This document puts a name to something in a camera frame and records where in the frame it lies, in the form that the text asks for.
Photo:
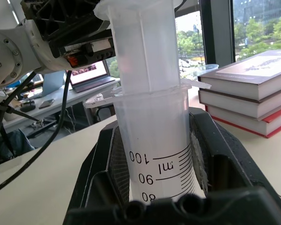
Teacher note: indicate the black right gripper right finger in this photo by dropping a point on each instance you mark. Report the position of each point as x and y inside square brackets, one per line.
[224, 150]

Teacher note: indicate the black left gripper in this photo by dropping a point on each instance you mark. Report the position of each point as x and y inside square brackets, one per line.
[89, 52]

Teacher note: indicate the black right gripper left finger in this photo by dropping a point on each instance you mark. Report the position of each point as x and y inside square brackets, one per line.
[100, 164]

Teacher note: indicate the translucent plastic 100 ml syringe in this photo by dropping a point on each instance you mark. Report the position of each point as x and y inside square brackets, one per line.
[152, 117]

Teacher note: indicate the clear plastic cup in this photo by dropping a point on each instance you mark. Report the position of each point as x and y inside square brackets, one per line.
[208, 68]

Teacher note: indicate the red cover thick book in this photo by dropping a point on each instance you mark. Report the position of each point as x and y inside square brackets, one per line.
[260, 124]

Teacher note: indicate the white page thick book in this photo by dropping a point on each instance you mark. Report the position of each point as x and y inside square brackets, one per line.
[243, 103]

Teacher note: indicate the open grey laptop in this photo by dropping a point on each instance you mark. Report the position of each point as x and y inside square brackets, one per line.
[52, 83]

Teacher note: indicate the open dark laptop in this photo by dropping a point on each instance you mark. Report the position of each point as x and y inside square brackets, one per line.
[91, 76]

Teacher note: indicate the white office desk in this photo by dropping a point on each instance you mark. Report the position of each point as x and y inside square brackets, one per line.
[68, 100]

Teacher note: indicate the smartphone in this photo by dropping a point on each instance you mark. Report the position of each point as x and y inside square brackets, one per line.
[46, 103]

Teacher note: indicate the dark cover thick book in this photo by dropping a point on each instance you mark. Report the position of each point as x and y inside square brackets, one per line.
[255, 72]

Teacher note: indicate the blue denim cloth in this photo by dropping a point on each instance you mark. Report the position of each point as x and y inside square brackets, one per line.
[16, 145]

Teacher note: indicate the black zip tie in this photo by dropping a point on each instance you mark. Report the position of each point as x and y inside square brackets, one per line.
[18, 113]

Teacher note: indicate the dark window frame pillar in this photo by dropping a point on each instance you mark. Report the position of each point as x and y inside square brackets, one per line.
[216, 32]

